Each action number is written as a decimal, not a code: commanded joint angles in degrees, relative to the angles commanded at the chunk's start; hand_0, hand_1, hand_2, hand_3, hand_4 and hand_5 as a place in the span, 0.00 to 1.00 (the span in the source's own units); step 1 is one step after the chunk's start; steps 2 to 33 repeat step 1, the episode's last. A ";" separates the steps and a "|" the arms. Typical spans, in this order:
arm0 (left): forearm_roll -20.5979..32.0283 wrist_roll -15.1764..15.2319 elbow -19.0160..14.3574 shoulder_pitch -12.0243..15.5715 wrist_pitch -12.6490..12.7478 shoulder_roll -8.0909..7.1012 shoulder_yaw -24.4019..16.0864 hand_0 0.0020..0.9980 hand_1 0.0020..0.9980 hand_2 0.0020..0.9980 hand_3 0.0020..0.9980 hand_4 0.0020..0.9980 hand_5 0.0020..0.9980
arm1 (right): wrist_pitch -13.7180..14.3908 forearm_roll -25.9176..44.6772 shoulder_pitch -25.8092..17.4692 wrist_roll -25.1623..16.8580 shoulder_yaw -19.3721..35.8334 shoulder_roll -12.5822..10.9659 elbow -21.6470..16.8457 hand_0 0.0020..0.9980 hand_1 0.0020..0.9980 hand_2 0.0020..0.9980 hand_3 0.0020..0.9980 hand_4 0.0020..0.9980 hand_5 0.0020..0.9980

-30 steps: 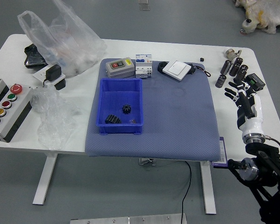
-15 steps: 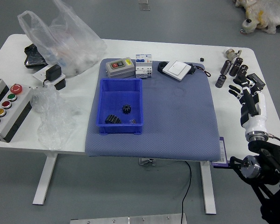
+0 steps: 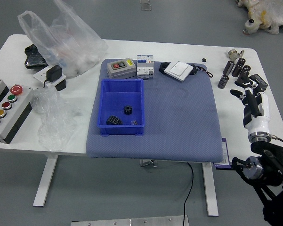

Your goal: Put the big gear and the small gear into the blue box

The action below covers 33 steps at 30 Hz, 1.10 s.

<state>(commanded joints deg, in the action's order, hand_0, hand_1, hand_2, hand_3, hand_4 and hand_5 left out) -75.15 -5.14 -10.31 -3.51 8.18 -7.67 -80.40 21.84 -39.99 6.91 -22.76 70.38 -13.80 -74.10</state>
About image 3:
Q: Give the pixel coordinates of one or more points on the white wall switch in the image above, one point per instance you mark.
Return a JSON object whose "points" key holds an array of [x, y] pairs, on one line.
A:
{"points": [[179, 69]]}

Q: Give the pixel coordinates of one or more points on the small black gear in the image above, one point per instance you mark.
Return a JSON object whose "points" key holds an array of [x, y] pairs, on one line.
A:
{"points": [[128, 110]]}

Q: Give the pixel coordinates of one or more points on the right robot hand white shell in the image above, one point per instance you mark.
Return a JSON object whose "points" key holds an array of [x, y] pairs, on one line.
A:
{"points": [[259, 122]]}

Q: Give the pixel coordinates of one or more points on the blue plastic box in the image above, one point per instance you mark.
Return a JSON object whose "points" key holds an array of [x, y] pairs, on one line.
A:
{"points": [[113, 99]]}

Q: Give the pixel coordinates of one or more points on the blue-grey padded mat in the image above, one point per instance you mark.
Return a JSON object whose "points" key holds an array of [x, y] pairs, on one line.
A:
{"points": [[174, 141]]}

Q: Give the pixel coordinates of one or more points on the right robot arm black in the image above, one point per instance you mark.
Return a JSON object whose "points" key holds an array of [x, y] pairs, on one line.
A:
{"points": [[273, 169]]}

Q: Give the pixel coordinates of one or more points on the white and yellow foam heap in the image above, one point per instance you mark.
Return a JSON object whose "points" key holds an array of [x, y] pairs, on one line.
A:
{"points": [[268, 14]]}

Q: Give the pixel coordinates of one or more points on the black module with green terminals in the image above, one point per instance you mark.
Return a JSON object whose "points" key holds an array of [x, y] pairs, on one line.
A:
{"points": [[261, 80]]}

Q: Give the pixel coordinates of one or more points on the white circuit breaker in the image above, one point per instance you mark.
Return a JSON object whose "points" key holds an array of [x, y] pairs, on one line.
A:
{"points": [[144, 68]]}

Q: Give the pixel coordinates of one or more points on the black round socket part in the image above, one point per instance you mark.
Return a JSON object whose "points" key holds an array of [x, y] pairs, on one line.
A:
{"points": [[162, 67]]}

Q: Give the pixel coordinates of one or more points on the silver metal plate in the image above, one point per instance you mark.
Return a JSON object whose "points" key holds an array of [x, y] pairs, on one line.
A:
{"points": [[131, 222]]}

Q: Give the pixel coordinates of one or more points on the black plastic tray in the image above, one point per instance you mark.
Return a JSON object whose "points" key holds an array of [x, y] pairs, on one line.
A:
{"points": [[31, 58]]}

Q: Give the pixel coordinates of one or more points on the purple and white card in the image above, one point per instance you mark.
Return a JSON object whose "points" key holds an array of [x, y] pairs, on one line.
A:
{"points": [[223, 153]]}

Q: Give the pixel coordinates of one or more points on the crumpled clear plastic wrap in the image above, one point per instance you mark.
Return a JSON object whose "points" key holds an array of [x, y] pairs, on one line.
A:
{"points": [[51, 117]]}

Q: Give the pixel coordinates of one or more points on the metal floor socket cover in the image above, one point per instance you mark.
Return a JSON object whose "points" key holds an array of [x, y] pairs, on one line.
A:
{"points": [[146, 6]]}

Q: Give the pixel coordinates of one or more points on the silver metal connector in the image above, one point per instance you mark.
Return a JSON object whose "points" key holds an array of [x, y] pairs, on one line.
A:
{"points": [[233, 54]]}

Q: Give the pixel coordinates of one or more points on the large clear plastic bag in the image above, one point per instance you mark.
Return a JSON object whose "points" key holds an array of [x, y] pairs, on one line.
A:
{"points": [[68, 47]]}

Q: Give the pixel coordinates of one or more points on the white flat plate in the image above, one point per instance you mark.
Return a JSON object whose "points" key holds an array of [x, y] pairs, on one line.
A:
{"points": [[38, 75]]}

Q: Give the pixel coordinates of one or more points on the white table leg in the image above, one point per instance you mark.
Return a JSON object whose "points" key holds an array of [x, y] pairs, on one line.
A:
{"points": [[210, 188], [46, 181]]}

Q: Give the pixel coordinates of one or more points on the black power adapter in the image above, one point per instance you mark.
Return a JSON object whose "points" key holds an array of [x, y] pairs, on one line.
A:
{"points": [[53, 73]]}

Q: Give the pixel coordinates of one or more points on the black cylindrical capacitor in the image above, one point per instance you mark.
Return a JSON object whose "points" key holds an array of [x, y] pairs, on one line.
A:
{"points": [[223, 81], [236, 70], [240, 75], [246, 68], [228, 67], [240, 61]]}

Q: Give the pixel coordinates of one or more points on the black rectangular block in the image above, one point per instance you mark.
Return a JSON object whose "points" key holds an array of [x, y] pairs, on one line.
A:
{"points": [[61, 85]]}

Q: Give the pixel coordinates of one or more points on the big black gear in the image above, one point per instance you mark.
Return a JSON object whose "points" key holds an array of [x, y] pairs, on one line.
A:
{"points": [[114, 120]]}

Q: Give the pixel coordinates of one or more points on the grey box with coloured buttons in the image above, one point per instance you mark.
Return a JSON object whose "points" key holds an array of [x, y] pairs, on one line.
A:
{"points": [[14, 110]]}

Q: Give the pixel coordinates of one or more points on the metal bracket under table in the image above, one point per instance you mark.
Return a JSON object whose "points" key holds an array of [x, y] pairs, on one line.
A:
{"points": [[148, 163]]}

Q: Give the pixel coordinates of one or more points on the grey push button switch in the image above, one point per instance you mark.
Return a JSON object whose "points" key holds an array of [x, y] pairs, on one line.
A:
{"points": [[120, 68]]}

